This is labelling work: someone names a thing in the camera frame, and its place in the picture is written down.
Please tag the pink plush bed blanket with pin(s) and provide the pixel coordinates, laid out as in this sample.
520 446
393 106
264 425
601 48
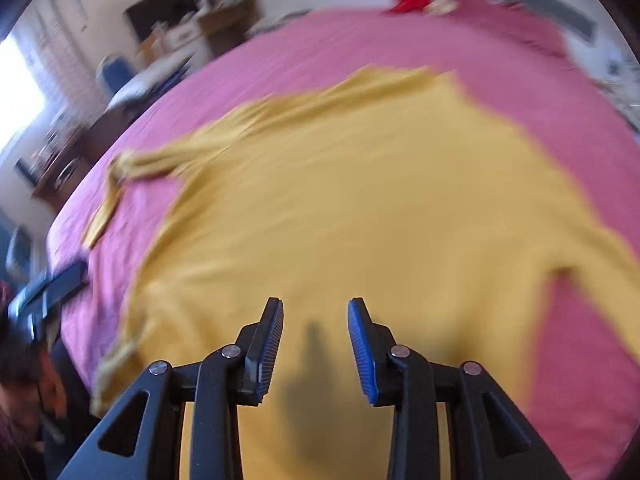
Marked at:
584 394

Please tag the black monitor screen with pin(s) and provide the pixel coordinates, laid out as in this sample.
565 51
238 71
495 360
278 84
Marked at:
143 15

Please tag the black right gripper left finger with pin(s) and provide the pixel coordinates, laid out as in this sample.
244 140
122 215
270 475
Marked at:
140 436

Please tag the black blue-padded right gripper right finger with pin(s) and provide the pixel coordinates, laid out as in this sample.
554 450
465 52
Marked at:
489 437

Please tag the wooden desk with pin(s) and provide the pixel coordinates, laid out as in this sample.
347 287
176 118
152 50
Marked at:
228 26

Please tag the yellow knit sweater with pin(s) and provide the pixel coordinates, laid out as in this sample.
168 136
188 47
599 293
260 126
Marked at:
394 186

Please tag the blue chair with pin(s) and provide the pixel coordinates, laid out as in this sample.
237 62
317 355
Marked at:
113 72

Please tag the white drawer cabinet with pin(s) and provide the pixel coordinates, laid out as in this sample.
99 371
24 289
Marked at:
184 39

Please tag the pink pillow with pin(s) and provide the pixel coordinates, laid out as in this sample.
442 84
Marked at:
512 20

